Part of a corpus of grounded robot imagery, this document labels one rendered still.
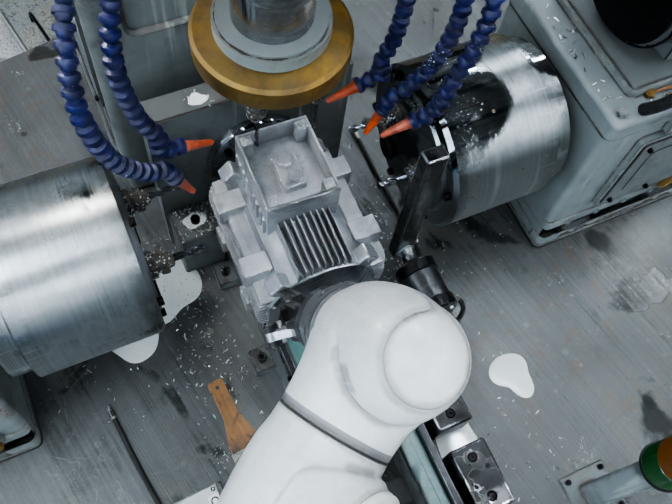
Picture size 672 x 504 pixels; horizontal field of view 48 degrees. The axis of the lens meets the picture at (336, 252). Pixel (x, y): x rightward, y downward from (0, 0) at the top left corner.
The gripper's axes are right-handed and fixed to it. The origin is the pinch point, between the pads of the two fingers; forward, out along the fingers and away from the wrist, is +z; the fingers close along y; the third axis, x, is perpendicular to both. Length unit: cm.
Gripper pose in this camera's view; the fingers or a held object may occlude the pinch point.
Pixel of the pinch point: (293, 303)
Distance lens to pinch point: 93.8
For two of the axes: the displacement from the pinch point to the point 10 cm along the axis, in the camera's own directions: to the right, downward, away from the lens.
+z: -2.8, -0.4, 9.6
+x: 3.1, 9.4, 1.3
